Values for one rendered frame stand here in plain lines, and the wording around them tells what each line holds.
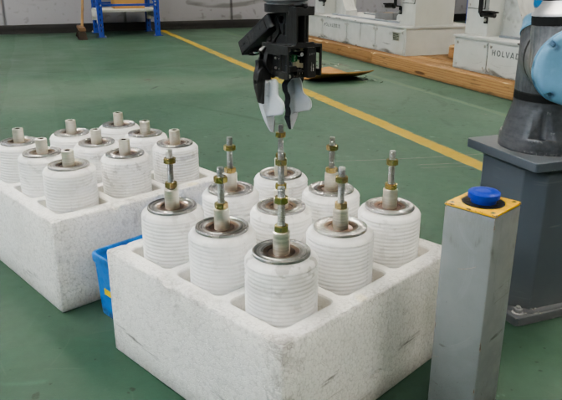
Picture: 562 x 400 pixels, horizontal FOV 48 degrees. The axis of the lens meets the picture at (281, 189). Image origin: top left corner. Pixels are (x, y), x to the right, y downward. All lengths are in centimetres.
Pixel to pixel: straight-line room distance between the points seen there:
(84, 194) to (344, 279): 55
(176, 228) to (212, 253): 10
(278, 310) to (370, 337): 16
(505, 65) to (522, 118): 232
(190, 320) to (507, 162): 61
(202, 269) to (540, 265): 61
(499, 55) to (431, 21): 95
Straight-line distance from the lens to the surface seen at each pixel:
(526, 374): 109
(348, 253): 86
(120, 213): 123
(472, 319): 87
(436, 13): 437
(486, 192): 84
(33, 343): 117
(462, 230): 83
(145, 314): 99
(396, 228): 95
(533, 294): 122
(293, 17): 102
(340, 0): 547
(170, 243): 95
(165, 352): 98
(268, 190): 109
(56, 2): 722
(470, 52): 370
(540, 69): 99
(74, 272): 122
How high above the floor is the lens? 59
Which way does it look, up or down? 19 degrees down
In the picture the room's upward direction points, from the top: straight up
